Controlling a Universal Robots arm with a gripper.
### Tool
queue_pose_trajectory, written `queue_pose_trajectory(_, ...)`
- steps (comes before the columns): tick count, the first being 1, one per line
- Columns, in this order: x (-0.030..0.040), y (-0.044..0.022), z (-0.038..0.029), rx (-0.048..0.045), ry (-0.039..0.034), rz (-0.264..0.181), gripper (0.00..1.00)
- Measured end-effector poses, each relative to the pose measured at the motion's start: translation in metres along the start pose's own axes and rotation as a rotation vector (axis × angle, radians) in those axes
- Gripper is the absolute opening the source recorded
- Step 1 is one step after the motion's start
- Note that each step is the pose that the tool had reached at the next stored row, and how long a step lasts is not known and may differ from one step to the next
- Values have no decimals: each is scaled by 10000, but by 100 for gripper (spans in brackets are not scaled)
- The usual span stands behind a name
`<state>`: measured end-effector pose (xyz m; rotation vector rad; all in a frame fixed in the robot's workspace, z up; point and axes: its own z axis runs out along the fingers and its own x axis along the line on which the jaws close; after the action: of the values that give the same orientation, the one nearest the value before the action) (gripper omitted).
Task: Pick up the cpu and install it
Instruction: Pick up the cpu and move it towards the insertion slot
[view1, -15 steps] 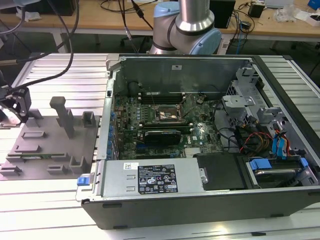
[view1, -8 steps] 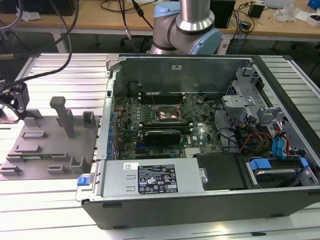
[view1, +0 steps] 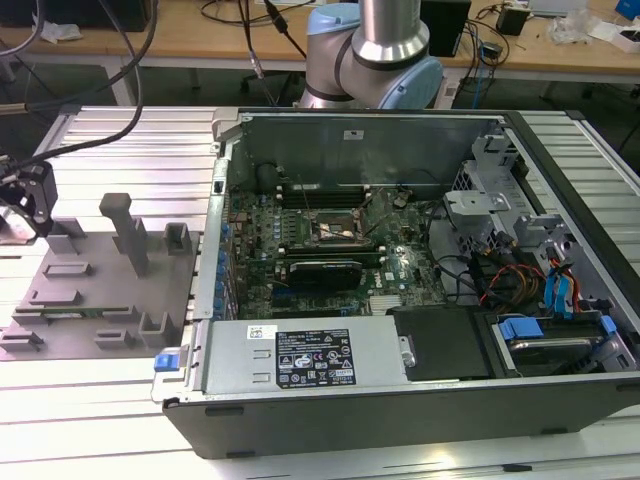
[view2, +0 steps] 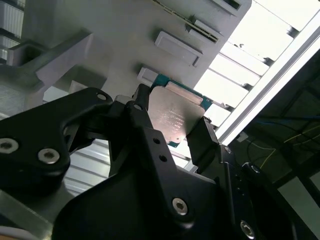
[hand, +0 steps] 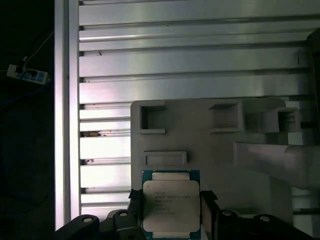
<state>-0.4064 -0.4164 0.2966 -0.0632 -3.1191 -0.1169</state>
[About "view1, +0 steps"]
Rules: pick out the metal locking lever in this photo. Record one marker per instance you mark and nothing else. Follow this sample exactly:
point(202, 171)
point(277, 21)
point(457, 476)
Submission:
point(307, 197)

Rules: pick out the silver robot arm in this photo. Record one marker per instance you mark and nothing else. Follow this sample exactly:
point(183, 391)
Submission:
point(390, 45)

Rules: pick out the CPU socket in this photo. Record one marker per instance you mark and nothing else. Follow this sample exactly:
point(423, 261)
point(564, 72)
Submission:
point(337, 220)

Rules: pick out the grey parts rack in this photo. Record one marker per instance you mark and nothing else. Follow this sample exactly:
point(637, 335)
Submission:
point(100, 280)

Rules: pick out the green RAM stick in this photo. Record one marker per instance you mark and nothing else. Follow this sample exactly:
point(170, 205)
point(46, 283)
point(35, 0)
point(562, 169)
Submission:
point(70, 312)

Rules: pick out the black desktop device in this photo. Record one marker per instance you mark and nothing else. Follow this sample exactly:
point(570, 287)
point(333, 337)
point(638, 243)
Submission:
point(75, 12)

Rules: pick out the wooden desk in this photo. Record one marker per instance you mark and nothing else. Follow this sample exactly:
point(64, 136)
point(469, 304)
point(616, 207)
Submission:
point(200, 45)

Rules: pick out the blue case latch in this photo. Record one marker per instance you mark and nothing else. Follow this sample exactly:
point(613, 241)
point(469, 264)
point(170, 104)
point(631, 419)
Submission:
point(166, 362)

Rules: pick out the silver power supply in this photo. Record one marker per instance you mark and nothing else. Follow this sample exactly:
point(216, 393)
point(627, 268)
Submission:
point(240, 360)

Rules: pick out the black RAM slot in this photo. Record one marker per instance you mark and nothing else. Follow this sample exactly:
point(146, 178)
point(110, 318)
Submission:
point(330, 246)
point(325, 204)
point(372, 257)
point(325, 185)
point(330, 251)
point(325, 198)
point(374, 263)
point(325, 192)

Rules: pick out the black graphics card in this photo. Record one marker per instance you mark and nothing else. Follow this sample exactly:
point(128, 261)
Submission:
point(325, 272)

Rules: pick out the white sticker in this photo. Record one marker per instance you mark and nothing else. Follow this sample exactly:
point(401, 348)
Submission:
point(353, 135)

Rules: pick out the round coin battery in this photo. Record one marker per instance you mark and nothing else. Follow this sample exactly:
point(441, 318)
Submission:
point(400, 202)

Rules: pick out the silver finned heatsink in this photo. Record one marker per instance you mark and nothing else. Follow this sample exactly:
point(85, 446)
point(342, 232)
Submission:
point(384, 304)

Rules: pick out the green motherboard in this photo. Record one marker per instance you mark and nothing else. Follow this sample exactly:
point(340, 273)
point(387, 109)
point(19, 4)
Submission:
point(415, 240)

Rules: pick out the black and silver PC case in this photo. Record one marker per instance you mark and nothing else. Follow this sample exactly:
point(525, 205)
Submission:
point(350, 425)

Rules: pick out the silver disk bay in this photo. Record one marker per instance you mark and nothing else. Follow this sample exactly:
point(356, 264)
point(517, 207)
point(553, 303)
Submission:
point(475, 201)

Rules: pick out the tall black box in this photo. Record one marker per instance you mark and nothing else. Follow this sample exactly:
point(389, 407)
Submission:
point(450, 25)

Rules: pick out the small black adapter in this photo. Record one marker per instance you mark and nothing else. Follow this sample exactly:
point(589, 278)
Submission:
point(512, 21)

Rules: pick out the hard disk in blue carrier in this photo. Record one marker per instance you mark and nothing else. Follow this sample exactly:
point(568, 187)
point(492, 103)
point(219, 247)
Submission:
point(550, 352)

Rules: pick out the clear plastic bag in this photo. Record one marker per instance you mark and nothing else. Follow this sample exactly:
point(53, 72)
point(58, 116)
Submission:
point(567, 25)

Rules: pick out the white cardboard box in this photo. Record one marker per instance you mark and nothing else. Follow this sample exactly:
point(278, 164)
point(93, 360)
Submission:
point(615, 32)

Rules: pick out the black plastic duct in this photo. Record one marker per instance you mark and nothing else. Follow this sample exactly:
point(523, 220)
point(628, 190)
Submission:
point(440, 345)

